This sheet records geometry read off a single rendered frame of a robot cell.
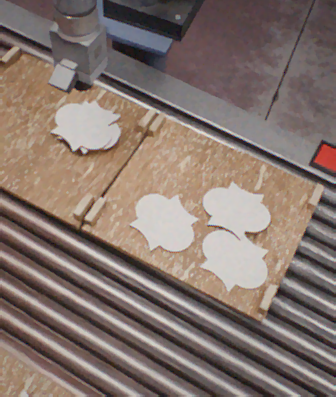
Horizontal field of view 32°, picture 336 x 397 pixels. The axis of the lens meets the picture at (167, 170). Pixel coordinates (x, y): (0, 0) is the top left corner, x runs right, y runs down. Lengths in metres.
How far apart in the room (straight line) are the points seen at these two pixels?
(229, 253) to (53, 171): 0.42
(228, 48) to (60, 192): 1.80
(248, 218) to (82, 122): 0.43
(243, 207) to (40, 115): 0.52
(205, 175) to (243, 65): 1.60
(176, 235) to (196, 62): 1.71
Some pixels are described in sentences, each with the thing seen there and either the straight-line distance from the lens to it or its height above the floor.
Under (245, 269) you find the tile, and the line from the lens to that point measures 1.22.
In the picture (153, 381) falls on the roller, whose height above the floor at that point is 0.92.
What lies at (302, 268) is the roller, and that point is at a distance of 1.28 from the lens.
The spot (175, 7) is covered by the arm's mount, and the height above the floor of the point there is 0.93.
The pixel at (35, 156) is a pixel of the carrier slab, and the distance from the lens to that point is 1.36.
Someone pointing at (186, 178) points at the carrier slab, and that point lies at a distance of 1.32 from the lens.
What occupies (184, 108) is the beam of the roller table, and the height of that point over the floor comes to 0.92.
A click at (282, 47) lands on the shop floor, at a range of 3.01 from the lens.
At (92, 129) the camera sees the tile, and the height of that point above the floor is 0.97.
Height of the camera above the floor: 2.03
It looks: 56 degrees down
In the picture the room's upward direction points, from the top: 6 degrees clockwise
